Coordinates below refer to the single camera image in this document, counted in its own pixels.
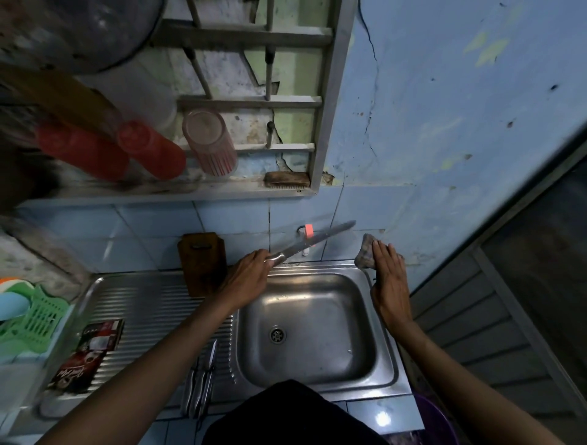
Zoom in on person's right hand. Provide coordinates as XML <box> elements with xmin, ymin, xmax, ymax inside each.
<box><xmin>370</xmin><ymin>240</ymin><xmax>413</xmax><ymax>333</ymax></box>

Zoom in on person's left hand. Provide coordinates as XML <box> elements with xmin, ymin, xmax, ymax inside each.
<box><xmin>219</xmin><ymin>249</ymin><xmax>276</xmax><ymax>312</ymax></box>

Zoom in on small wooden cutting board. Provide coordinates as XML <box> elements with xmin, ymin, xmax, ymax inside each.
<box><xmin>177</xmin><ymin>232</ymin><xmax>228</xmax><ymax>298</ymax></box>

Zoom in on checked dishcloth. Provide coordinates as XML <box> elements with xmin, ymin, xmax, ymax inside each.
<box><xmin>353</xmin><ymin>234</ymin><xmax>404</xmax><ymax>272</ymax></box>

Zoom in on knives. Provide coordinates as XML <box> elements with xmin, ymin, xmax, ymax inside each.
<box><xmin>198</xmin><ymin>339</ymin><xmax>219</xmax><ymax>430</ymax></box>

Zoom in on person's left forearm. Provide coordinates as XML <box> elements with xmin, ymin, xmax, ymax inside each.
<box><xmin>36</xmin><ymin>298</ymin><xmax>239</xmax><ymax>445</ymax></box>

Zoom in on person's right forearm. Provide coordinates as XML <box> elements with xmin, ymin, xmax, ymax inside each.
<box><xmin>396</xmin><ymin>320</ymin><xmax>565</xmax><ymax>445</ymax></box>

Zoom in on person's black clothing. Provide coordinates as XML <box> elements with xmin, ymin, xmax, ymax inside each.
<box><xmin>201</xmin><ymin>379</ymin><xmax>391</xmax><ymax>445</ymax></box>

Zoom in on stainless steel sink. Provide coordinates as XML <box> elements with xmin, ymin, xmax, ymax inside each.
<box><xmin>39</xmin><ymin>261</ymin><xmax>413</xmax><ymax>421</ymax></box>

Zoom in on grey slatted wooden door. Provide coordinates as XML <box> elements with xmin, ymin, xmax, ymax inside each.
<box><xmin>403</xmin><ymin>137</ymin><xmax>587</xmax><ymax>432</ymax></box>

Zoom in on wooden scrub brush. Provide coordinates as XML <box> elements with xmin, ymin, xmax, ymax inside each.
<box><xmin>264</xmin><ymin>171</ymin><xmax>311</xmax><ymax>189</ymax></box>

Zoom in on red striped drinking glass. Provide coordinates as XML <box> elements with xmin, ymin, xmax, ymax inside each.
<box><xmin>182</xmin><ymin>109</ymin><xmax>238</xmax><ymax>177</ymax></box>

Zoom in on purple plastic basket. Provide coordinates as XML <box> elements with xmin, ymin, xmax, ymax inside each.
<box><xmin>412</xmin><ymin>394</ymin><xmax>459</xmax><ymax>445</ymax></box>

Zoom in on red plastic cup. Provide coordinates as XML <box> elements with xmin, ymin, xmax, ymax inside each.
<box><xmin>117</xmin><ymin>120</ymin><xmax>186</xmax><ymax>180</ymax></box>
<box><xmin>35</xmin><ymin>123</ymin><xmax>130</xmax><ymax>182</ymax></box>

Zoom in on red black sachet pack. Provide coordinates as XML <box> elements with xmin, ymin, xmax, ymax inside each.
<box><xmin>50</xmin><ymin>319</ymin><xmax>125</xmax><ymax>395</ymax></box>

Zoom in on green plastic basket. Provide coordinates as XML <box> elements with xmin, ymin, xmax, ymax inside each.
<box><xmin>0</xmin><ymin>284</ymin><xmax>70</xmax><ymax>354</ymax></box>

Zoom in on white plastic cup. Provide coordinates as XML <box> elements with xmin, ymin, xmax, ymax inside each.
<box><xmin>78</xmin><ymin>59</ymin><xmax>177</xmax><ymax>134</ymax></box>

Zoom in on light blue plastic scoop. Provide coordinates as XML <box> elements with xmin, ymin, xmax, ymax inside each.
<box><xmin>0</xmin><ymin>292</ymin><xmax>35</xmax><ymax>322</ymax></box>

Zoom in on large dark brown wok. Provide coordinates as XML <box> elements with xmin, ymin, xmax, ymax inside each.
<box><xmin>0</xmin><ymin>137</ymin><xmax>51</xmax><ymax>211</ymax></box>

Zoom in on clear plastic container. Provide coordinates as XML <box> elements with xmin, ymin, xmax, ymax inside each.
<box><xmin>0</xmin><ymin>362</ymin><xmax>42</xmax><ymax>413</ymax></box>

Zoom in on yellow plastic cup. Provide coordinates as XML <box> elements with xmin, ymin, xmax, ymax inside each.
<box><xmin>0</xmin><ymin>64</ymin><xmax>122</xmax><ymax>138</ymax></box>

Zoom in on dark round hanging pan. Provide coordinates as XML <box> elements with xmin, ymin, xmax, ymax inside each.
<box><xmin>0</xmin><ymin>0</ymin><xmax>166</xmax><ymax>74</ymax></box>

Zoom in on white faucet orange handle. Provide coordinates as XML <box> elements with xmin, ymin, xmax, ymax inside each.
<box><xmin>295</xmin><ymin>223</ymin><xmax>317</xmax><ymax>257</ymax></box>

